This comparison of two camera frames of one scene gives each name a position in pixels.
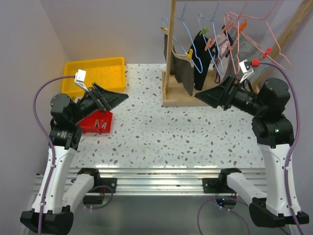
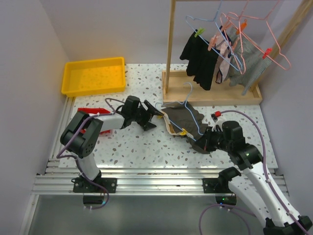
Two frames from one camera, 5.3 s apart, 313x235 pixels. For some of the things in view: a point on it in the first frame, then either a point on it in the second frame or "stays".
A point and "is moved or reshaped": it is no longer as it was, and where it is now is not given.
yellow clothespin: (189, 55) → (184, 132)
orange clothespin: (242, 26) stays
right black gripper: (223, 95) → (204, 143)
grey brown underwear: (182, 68) → (182, 119)
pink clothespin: (209, 44) is moved or reshaped
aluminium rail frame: (165, 180) stays
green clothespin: (204, 31) is moved or reshaped
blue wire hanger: (179, 44) → (186, 102)
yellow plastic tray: (108, 74) stays
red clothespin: (268, 50) stays
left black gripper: (112, 99) → (145, 124)
